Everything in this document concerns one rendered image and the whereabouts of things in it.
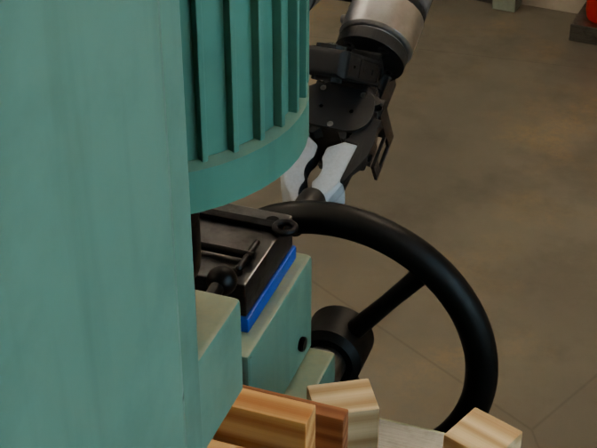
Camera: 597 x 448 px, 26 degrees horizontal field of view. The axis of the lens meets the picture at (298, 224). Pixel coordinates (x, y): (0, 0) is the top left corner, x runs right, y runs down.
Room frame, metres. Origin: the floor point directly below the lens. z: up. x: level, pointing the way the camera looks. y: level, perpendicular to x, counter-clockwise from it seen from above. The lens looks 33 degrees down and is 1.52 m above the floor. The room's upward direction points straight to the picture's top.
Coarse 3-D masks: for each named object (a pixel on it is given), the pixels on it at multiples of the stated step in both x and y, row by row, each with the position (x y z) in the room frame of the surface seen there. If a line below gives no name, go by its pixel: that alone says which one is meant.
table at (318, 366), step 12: (312, 348) 0.82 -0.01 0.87; (312, 360) 0.80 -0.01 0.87; (324, 360) 0.80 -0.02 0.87; (300, 372) 0.79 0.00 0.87; (312, 372) 0.79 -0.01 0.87; (324, 372) 0.79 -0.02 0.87; (300, 384) 0.77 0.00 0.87; (312, 384) 0.77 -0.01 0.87; (300, 396) 0.76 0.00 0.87; (384, 420) 0.70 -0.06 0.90; (384, 432) 0.69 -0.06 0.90; (396, 432) 0.69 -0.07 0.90; (408, 432) 0.69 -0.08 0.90; (420, 432) 0.69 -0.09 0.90; (432, 432) 0.69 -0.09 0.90; (384, 444) 0.67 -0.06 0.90; (396, 444) 0.67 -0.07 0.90; (408, 444) 0.67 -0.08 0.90; (420, 444) 0.67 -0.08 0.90; (432, 444) 0.67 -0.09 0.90
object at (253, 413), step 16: (240, 400) 0.64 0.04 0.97; (256, 400) 0.64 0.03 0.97; (272, 400) 0.64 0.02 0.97; (288, 400) 0.64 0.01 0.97; (240, 416) 0.63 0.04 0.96; (256, 416) 0.63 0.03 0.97; (272, 416) 0.62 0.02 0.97; (288, 416) 0.62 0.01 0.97; (304, 416) 0.62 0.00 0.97; (224, 432) 0.63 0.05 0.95; (240, 432) 0.63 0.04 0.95; (256, 432) 0.63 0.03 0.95; (272, 432) 0.62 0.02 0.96; (288, 432) 0.62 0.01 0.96; (304, 432) 0.61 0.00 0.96
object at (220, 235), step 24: (264, 216) 0.81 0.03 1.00; (288, 216) 0.81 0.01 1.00; (216, 240) 0.78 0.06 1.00; (240, 240) 0.78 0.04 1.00; (264, 240) 0.78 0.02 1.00; (288, 240) 0.80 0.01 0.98; (216, 264) 0.75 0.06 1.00; (264, 264) 0.76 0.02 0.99; (288, 264) 0.80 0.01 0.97; (240, 288) 0.72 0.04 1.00; (264, 288) 0.76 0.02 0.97
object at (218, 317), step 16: (208, 304) 0.61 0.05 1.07; (224, 304) 0.61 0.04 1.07; (208, 320) 0.59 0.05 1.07; (224, 320) 0.59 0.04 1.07; (240, 320) 0.61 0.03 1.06; (208, 336) 0.58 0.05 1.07; (224, 336) 0.59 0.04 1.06; (240, 336) 0.61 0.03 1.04; (208, 352) 0.57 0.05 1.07; (224, 352) 0.59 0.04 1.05; (240, 352) 0.61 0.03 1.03; (208, 368) 0.56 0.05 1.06; (224, 368) 0.58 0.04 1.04; (240, 368) 0.61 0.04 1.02; (208, 384) 0.56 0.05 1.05; (224, 384) 0.58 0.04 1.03; (240, 384) 0.61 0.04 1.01; (208, 400) 0.56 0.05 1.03; (224, 400) 0.58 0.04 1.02; (208, 416) 0.56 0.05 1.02; (224, 416) 0.58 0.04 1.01; (208, 432) 0.56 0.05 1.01
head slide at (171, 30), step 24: (168, 0) 0.46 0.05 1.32; (168, 24) 0.46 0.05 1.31; (168, 48) 0.46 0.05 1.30; (168, 72) 0.46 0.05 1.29; (168, 96) 0.46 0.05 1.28; (168, 120) 0.46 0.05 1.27; (168, 144) 0.46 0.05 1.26; (192, 264) 0.47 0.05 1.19; (192, 288) 0.47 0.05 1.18; (192, 312) 0.47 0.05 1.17; (192, 336) 0.47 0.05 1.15; (192, 360) 0.47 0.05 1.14; (192, 384) 0.46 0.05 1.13; (192, 408) 0.46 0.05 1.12; (192, 432) 0.46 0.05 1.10
